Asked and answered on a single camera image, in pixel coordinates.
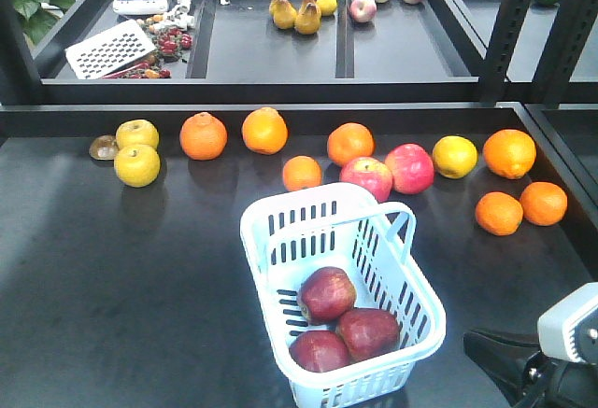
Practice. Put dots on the small orange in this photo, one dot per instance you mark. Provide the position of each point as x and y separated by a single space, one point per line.
499 213
543 203
301 172

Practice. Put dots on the white perforated grater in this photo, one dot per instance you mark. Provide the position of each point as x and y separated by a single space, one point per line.
104 53

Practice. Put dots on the small orange lower left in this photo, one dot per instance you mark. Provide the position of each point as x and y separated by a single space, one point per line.
499 213

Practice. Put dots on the brown pear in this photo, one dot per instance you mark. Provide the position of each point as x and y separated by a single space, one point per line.
327 7
283 14
308 19

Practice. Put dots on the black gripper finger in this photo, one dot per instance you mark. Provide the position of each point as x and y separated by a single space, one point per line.
509 359

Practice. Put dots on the small orange centre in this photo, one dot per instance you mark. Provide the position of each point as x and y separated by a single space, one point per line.
301 172

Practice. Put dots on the pink red apple right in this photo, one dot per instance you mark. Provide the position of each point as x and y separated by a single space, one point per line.
412 168

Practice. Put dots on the brown pear left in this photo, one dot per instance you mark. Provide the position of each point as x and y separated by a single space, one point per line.
283 14

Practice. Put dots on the yellow round citrus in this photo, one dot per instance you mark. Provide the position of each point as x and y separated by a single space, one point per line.
454 156

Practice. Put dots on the yellow apple back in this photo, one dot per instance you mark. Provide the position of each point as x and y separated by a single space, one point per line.
133 132

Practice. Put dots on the brown pear middle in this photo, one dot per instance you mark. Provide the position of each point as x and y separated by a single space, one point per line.
308 19

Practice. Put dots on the large orange far right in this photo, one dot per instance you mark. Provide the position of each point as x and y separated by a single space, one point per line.
509 153

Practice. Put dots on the pink red apple left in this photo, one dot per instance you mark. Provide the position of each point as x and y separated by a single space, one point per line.
370 174

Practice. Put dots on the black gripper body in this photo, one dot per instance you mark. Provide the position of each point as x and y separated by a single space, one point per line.
558 383

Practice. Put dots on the pink red apple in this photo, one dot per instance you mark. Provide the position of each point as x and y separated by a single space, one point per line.
412 168
370 174

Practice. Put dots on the light blue plastic basket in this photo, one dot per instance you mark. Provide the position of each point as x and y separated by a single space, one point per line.
287 237

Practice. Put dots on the brown pear right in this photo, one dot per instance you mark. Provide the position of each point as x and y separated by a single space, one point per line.
327 7

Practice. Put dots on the dark red apple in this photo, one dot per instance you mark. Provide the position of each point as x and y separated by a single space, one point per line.
368 332
326 295
320 351

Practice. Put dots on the yellow apple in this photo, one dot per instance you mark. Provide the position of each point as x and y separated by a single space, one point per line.
137 165
133 132

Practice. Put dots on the orange behind apples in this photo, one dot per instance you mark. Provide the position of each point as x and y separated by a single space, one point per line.
350 141

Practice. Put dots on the yellow apple front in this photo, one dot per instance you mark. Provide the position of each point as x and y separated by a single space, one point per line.
137 165

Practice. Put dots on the white electronic scale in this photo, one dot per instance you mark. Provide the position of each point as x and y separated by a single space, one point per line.
140 7

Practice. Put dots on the knobbed orange leftmost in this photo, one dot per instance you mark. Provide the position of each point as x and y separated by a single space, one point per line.
203 137

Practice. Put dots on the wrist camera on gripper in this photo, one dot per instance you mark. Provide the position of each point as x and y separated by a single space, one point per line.
568 329

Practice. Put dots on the black upper tray shelf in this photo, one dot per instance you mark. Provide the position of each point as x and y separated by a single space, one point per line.
430 52

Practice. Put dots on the black wooden display stand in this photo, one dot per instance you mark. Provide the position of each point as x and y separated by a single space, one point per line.
132 276

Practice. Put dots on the small orange lower right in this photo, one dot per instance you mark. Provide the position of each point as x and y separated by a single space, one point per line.
543 203

